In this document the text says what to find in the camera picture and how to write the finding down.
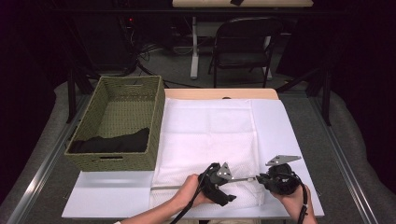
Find black cloth garment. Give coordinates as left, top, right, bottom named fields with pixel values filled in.
left=68, top=126, right=151, bottom=154

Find person's right hand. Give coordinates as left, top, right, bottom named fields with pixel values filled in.
left=270, top=184, right=312, bottom=217

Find wooden desk with white legs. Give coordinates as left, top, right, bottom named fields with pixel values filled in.
left=172, top=0, right=314, bottom=80

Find angled black metal stand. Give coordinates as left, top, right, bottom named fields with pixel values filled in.
left=275, top=66, right=332, bottom=127

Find black folding chair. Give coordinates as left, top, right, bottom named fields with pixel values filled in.
left=207, top=17, right=284, bottom=89

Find black floor cables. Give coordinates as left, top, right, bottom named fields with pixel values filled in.
left=118, top=15, right=200, bottom=90

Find white mesh laundry bag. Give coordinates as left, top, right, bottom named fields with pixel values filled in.
left=148, top=98, right=265, bottom=209

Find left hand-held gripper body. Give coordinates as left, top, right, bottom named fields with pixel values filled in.
left=199, top=161, right=234, bottom=197

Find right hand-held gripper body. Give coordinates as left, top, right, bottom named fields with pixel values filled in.
left=263, top=154, right=303, bottom=196

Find person's left hand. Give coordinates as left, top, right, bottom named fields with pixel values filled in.
left=172, top=174, right=216, bottom=213

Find green woven basket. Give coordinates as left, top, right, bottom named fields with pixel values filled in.
left=64, top=75, right=166, bottom=173

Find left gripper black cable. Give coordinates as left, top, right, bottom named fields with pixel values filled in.
left=169, top=167, right=213, bottom=224

